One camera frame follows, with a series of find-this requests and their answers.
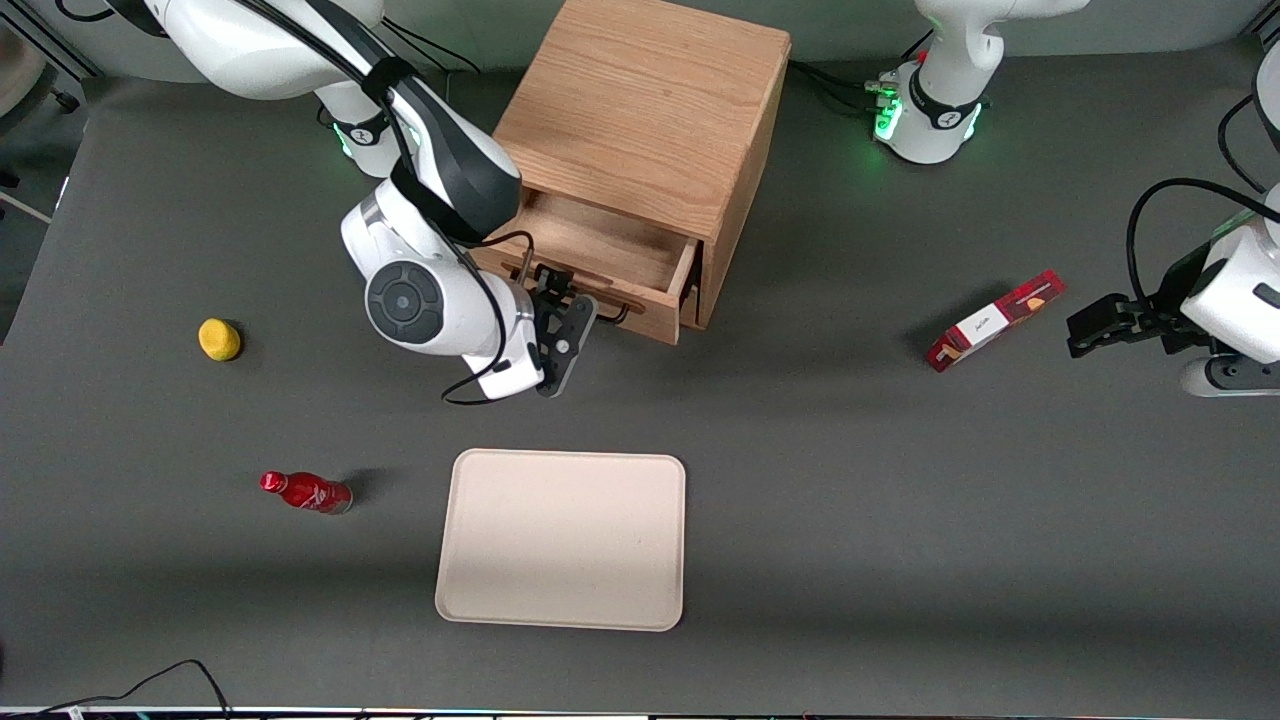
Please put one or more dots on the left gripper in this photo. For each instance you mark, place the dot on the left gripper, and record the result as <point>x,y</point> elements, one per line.
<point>1168,317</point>

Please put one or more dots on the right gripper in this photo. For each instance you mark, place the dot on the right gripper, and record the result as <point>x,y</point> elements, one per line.
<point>547,281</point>

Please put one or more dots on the wooden drawer with deep tray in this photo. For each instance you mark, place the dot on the wooden drawer with deep tray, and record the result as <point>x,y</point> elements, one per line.
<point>610,245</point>

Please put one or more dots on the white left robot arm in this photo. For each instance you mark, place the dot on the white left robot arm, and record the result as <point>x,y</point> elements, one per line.
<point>945,90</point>

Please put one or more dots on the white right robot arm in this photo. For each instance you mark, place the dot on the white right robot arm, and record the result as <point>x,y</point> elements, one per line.
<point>400,300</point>

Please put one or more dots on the wooden drawer cabinet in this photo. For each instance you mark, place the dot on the wooden drawer cabinet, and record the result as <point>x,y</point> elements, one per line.
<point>650,100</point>

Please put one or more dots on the red and white carton box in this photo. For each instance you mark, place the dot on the red and white carton box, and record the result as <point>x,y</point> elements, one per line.
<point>990,322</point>

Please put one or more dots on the beige plastic tray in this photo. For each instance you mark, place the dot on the beige plastic tray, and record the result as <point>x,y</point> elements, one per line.
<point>560,540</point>

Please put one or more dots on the red bottle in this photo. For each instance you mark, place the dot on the red bottle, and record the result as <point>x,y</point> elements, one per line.
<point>310,492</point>

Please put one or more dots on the yellow lemon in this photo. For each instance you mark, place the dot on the yellow lemon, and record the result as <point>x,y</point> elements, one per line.
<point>219,340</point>

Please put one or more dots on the small black caster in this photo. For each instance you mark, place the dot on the small black caster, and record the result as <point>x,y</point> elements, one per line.
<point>66,100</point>

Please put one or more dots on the beige round object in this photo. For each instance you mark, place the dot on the beige round object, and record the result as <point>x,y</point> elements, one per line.
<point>20,70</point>

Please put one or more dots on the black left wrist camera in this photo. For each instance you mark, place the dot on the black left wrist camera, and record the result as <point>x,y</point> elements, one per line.
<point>1190,270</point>

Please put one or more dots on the dark aluminium frame rail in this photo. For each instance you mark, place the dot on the dark aluminium frame rail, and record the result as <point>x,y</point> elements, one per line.
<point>1265,32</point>
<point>60,45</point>

